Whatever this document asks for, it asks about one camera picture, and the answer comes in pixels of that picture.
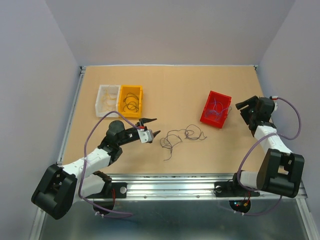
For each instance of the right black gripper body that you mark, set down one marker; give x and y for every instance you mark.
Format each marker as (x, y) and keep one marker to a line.
(248, 113)

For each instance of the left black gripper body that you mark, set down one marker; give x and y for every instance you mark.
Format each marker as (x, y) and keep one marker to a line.
(130, 135)

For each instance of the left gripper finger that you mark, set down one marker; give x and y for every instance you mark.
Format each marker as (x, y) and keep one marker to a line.
(144, 120)
(154, 134)

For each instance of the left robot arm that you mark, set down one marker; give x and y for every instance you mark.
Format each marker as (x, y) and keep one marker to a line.
(62, 186)

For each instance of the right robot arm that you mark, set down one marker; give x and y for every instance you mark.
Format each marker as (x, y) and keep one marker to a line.
(281, 170)

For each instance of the yellow plastic bin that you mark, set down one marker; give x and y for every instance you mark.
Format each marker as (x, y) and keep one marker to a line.
(130, 101)

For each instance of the red plastic bin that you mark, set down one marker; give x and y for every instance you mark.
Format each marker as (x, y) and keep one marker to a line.
(216, 109)

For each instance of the white plastic bin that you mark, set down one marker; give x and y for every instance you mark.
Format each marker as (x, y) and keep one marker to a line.
(107, 99)

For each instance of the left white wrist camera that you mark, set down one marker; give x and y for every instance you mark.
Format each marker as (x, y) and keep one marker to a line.
(145, 135)

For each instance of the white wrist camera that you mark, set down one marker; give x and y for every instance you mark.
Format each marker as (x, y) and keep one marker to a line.
(274, 99)
(145, 135)

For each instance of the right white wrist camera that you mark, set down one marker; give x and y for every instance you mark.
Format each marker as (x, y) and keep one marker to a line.
(274, 99)

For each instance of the aluminium front rail frame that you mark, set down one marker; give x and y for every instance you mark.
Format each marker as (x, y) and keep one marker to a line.
(169, 187)

